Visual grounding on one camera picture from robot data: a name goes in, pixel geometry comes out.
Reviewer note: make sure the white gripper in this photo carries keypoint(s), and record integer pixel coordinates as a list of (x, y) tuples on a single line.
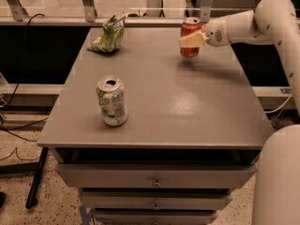
[(216, 32)]

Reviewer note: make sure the red coke can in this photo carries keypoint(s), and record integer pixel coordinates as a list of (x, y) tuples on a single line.
[(190, 37)]

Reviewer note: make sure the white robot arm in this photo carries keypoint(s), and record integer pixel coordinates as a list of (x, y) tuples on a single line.
[(277, 186)]

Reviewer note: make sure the green jalapeno chip bag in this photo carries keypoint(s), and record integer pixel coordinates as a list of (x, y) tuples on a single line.
[(110, 37)]

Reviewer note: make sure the white green soda can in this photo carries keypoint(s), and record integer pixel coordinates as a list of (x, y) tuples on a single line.
[(111, 98)]

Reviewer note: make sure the grey drawer cabinet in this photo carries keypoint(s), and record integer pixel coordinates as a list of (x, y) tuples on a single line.
[(181, 111)]

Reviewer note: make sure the middle grey drawer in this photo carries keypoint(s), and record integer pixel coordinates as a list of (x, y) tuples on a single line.
[(154, 200)]

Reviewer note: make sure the grey drawer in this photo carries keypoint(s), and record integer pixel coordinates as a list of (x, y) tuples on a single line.
[(154, 200), (148, 217), (154, 175)]

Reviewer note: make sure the top grey drawer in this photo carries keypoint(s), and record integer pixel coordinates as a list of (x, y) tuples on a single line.
[(154, 175)]

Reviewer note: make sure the metal railing bar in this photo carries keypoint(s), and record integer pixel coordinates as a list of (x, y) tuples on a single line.
[(69, 21)]

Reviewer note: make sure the bottom grey drawer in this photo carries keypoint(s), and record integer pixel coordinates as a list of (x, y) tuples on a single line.
[(148, 217)]

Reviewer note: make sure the black floor stand leg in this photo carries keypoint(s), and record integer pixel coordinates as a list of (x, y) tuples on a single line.
[(32, 196)]

